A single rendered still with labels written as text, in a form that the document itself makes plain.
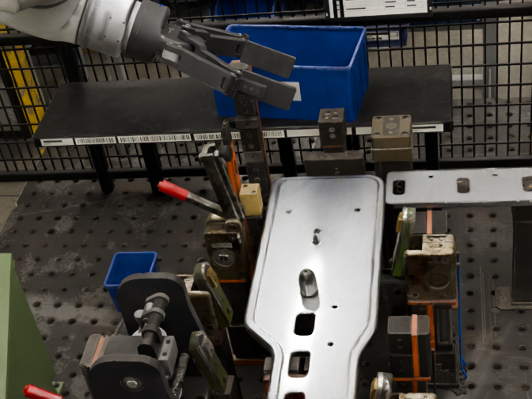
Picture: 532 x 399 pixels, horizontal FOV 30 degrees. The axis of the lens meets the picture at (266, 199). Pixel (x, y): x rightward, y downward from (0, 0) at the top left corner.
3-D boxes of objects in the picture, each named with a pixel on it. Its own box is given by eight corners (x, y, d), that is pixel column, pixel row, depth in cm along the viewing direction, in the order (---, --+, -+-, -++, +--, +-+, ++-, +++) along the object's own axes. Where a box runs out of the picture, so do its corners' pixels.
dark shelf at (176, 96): (454, 133, 200) (453, 121, 198) (34, 148, 217) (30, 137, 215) (452, 74, 217) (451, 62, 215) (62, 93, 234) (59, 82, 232)
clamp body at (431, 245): (468, 397, 186) (465, 260, 164) (404, 397, 188) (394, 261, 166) (467, 361, 193) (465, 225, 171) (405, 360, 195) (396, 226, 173)
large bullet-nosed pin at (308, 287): (318, 304, 170) (313, 275, 166) (300, 304, 170) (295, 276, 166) (320, 290, 172) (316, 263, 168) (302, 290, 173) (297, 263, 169)
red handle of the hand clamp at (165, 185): (239, 222, 176) (157, 187, 174) (234, 230, 178) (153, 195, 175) (243, 207, 180) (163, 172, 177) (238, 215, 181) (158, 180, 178)
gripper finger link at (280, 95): (242, 68, 120) (242, 70, 119) (297, 87, 121) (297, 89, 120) (234, 90, 121) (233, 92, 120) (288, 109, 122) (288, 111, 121)
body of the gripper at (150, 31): (128, 44, 130) (195, 68, 131) (118, 62, 122) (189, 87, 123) (145, -10, 127) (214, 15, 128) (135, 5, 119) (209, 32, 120)
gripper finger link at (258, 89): (227, 70, 119) (226, 77, 116) (267, 84, 120) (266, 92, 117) (222, 81, 120) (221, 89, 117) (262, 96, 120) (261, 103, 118)
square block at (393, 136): (419, 272, 213) (411, 136, 191) (381, 273, 215) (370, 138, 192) (419, 248, 219) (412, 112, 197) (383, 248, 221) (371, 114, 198)
